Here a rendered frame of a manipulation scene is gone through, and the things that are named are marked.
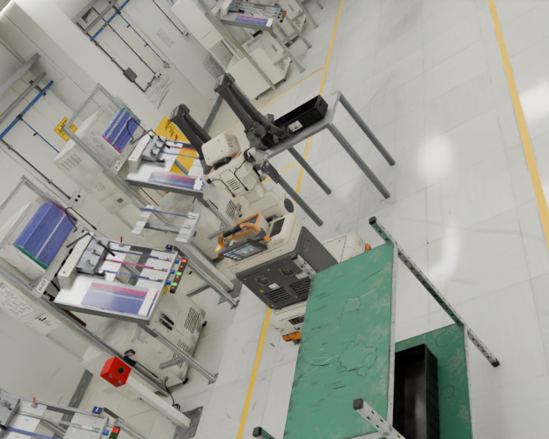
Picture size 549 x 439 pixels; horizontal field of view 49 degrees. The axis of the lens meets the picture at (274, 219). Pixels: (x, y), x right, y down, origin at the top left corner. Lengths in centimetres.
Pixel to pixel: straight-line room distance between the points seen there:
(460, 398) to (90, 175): 392
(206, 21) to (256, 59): 83
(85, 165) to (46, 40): 227
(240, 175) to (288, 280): 72
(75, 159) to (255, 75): 378
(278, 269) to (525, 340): 147
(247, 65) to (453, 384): 651
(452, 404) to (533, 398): 45
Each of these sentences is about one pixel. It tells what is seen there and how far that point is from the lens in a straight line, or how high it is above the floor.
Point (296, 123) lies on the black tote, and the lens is 453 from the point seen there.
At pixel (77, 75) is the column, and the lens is 749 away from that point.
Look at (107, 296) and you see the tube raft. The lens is 452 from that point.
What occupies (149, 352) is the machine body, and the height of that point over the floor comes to 44.
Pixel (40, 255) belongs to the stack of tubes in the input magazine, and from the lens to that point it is 458.
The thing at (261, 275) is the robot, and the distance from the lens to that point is 381.
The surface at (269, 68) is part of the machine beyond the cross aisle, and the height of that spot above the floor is 29.
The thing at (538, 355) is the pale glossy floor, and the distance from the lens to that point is 316.
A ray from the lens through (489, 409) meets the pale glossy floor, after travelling 311.
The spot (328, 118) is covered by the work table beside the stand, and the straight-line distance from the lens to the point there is 440.
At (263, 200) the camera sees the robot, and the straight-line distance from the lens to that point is 389.
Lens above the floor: 241
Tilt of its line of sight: 25 degrees down
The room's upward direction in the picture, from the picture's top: 44 degrees counter-clockwise
